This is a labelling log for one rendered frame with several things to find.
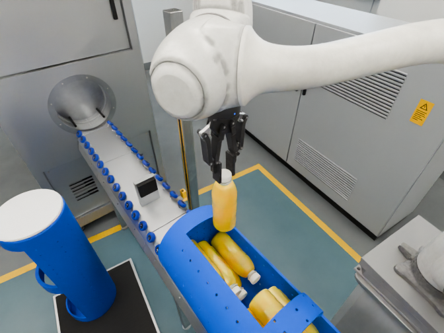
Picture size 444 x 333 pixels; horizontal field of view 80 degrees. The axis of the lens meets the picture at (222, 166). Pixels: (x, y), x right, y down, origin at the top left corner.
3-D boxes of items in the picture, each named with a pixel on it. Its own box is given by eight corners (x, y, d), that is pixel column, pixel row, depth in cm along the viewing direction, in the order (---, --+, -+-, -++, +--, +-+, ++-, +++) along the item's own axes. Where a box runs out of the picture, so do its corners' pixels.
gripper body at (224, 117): (227, 84, 60) (227, 119, 66) (196, 94, 56) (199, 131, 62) (250, 96, 56) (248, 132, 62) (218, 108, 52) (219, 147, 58)
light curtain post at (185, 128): (199, 240, 222) (174, 7, 109) (203, 245, 219) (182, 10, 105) (193, 244, 220) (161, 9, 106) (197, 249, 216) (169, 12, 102)
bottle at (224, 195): (226, 236, 81) (226, 191, 68) (208, 224, 85) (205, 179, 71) (240, 221, 85) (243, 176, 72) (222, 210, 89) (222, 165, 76)
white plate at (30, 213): (27, 183, 127) (28, 185, 128) (-29, 230, 107) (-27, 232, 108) (76, 195, 121) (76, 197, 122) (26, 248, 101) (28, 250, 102)
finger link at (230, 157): (225, 150, 69) (227, 149, 69) (225, 170, 74) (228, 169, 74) (232, 156, 67) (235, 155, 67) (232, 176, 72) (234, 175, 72)
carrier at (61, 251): (88, 271, 186) (59, 314, 166) (28, 184, 128) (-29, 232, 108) (125, 283, 180) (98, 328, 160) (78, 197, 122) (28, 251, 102)
